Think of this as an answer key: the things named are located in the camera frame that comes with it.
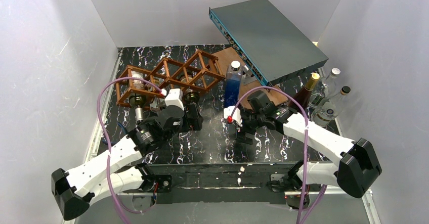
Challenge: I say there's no dark bottle black cap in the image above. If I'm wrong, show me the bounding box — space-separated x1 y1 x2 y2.
182 88 200 105

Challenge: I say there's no green bottle silver cap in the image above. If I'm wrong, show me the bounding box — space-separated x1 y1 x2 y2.
129 80 147 125

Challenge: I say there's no blue glass bottle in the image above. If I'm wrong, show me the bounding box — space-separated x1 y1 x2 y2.
224 61 242 108

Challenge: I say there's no dark bottle gold cap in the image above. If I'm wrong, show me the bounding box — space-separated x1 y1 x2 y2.
293 72 320 110

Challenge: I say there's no clear glass bottle dark label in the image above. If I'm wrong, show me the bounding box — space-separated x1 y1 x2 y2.
308 68 341 109

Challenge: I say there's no clear bottle white label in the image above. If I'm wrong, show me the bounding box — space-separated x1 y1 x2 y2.
311 86 351 127

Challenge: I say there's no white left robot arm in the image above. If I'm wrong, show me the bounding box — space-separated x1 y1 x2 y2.
51 103 203 220

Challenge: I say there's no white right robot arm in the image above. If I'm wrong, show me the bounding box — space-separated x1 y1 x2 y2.
224 91 382 198

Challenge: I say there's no brown wooden wine rack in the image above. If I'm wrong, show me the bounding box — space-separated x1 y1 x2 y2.
115 50 225 109

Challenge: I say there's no wooden board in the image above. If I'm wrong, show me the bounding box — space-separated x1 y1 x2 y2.
213 48 288 106

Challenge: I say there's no black base beam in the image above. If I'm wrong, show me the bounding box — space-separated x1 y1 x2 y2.
149 162 301 204

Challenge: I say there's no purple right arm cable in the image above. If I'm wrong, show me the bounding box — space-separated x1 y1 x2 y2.
228 86 328 224

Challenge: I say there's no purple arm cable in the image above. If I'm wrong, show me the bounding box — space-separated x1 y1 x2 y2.
228 86 328 224
96 77 168 224

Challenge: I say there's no metal bracket on board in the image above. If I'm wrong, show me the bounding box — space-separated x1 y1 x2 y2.
241 65 257 85

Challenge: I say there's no teal network switch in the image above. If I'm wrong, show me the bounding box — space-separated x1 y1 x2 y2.
209 0 328 86

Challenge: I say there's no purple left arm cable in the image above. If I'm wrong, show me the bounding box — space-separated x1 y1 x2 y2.
96 77 168 224

